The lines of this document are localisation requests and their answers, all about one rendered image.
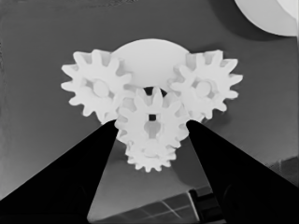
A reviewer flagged small white toothed gear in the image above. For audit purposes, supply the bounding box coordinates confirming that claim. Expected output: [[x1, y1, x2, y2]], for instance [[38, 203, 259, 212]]
[[114, 86, 192, 154], [60, 49, 134, 124], [167, 49, 244, 123], [125, 138, 178, 174]]

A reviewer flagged white round carrier with pins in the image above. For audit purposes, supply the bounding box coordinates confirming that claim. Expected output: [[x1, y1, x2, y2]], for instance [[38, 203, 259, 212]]
[[109, 37, 192, 95]]

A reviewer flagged large thick white disc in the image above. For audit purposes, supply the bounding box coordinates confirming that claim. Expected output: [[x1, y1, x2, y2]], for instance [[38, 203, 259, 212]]
[[233, 0, 299, 38]]

